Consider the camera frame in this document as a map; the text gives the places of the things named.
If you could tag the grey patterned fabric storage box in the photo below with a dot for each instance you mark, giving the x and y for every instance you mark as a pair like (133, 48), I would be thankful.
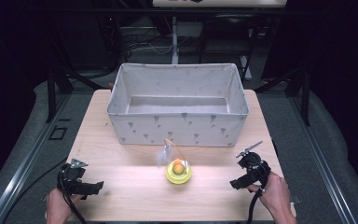
(177, 123)

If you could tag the black metal frame stand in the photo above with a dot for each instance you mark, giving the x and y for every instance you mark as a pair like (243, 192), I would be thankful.
(51, 93)
(304, 96)

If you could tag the yellow feather cat toy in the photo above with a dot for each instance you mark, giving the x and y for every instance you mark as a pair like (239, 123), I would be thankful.
(178, 174)

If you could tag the black chair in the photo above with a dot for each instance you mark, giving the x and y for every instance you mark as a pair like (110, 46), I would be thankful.
(227, 37)

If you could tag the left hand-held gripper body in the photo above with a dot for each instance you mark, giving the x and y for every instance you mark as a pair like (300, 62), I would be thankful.
(70, 174)

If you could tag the light background table top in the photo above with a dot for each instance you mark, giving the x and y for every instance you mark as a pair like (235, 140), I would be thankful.
(219, 2)

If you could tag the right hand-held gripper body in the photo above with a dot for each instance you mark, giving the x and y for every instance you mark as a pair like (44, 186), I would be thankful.
(254, 166)

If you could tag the white table leg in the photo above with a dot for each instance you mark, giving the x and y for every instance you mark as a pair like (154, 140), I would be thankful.
(175, 40)

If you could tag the person's right hand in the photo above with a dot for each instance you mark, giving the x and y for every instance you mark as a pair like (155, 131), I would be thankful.
(276, 199)

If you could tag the person's left hand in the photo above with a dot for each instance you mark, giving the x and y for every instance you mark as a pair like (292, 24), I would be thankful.
(57, 207)

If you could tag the aluminium floor rail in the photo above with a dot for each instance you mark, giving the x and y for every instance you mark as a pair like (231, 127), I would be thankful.
(28, 158)
(321, 158)

